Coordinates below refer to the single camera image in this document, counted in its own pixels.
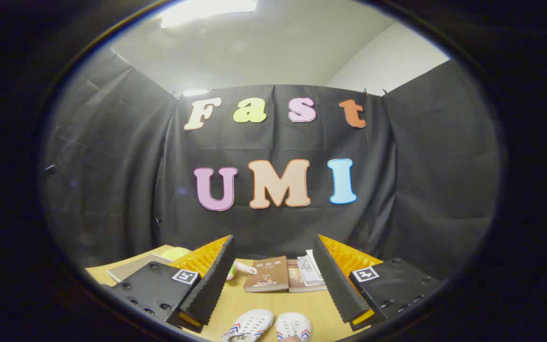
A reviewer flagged grey patterned cover book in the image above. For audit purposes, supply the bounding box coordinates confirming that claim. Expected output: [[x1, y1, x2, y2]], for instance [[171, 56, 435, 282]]
[[296, 256, 321, 287]]

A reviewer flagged pink plush toy green outfit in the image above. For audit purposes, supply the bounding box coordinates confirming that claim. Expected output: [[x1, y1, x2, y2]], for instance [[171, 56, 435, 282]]
[[226, 262, 258, 282]]

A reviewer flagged black backdrop cloth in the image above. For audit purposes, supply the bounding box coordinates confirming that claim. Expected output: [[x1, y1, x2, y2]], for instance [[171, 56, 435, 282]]
[[41, 47, 501, 281]]

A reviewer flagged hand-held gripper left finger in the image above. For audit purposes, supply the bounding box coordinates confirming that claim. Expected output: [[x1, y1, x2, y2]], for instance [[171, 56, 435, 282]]
[[100, 234, 236, 333]]

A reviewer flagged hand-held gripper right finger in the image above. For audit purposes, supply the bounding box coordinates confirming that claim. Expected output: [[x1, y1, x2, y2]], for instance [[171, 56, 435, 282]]
[[312, 234, 445, 332]]

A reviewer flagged beige fabric storage box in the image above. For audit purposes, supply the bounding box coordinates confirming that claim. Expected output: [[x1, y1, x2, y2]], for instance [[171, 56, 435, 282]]
[[107, 254, 175, 284]]

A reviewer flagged thick reddish brown book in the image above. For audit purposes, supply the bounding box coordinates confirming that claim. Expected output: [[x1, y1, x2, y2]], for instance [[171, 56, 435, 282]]
[[287, 260, 327, 293]]

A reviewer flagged white striped canvas shoe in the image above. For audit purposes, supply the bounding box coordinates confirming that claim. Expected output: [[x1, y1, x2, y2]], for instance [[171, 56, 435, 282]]
[[221, 309, 274, 342], [276, 312, 312, 342]]

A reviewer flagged brown cover book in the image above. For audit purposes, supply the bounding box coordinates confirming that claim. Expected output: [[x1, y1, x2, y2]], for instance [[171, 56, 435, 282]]
[[244, 256, 290, 293]]

